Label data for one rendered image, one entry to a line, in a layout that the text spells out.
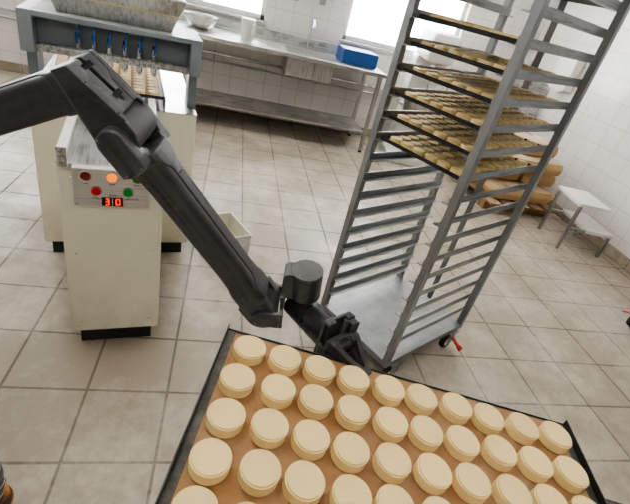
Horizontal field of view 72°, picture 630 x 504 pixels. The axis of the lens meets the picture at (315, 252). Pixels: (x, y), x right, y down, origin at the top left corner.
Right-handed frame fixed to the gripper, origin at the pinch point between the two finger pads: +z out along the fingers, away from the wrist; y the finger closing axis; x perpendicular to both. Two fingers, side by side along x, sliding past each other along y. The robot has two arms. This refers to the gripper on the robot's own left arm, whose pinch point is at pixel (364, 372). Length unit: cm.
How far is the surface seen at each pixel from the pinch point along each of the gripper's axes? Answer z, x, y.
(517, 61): -43, -89, -46
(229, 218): -182, -94, 91
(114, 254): -117, 0, 55
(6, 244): -209, 24, 106
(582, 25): -45, -127, -61
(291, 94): -396, -299, 71
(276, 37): -407, -270, 13
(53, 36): -200, -2, -3
